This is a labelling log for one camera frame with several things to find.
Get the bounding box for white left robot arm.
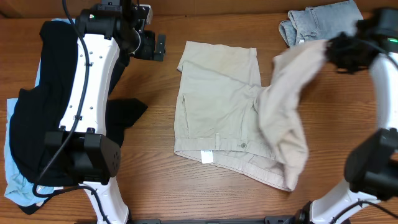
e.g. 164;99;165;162
45;1;165;223

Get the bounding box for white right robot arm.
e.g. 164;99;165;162
283;7;397;223

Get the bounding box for beige shorts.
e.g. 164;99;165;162
174;40;326;192

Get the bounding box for light blue denim shorts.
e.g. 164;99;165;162
279;0;363;47

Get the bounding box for light blue garment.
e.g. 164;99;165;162
4;20;78;207

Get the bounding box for black garment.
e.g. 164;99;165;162
4;21;147;214

